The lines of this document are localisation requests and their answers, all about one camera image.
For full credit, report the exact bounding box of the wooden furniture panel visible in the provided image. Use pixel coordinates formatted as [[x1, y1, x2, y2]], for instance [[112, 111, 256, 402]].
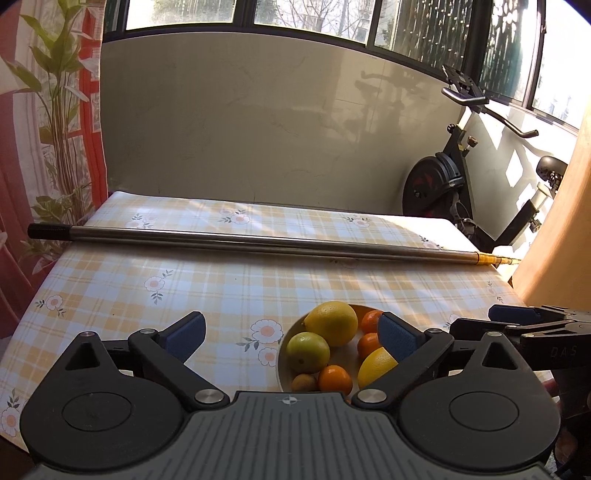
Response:
[[512, 117, 591, 311]]

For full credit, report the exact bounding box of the small orange tangerine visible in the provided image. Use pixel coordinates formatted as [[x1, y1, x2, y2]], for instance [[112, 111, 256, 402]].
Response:
[[318, 365, 353, 396]]

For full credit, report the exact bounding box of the cream ceramic plate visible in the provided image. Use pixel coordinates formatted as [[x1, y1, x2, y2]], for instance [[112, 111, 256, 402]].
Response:
[[276, 304, 376, 397]]

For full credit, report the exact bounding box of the black framed window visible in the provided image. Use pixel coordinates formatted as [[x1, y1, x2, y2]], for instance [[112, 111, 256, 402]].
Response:
[[104, 1, 590, 129]]

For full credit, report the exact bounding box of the red plant print curtain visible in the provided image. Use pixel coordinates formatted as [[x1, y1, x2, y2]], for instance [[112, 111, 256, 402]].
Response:
[[1, 1, 107, 337]]

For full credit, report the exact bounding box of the checkered floral tablecloth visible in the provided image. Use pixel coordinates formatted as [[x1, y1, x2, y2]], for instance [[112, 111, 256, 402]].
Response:
[[1, 192, 519, 444]]

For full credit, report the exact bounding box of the long metal rod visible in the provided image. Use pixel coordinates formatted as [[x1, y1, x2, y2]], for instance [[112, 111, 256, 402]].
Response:
[[27, 223, 521, 267]]

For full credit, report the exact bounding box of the green lime fruit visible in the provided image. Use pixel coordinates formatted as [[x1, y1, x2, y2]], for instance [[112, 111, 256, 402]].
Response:
[[286, 332, 331, 374]]

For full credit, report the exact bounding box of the black exercise bike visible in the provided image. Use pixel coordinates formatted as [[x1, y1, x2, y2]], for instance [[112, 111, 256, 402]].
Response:
[[402, 65, 567, 253]]

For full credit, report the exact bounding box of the person's right hand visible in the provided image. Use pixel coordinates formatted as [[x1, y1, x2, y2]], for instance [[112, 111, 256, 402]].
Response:
[[543, 379, 576, 465]]

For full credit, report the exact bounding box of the large yellow lemon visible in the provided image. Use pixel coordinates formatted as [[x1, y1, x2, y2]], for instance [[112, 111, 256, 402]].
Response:
[[304, 301, 359, 348]]

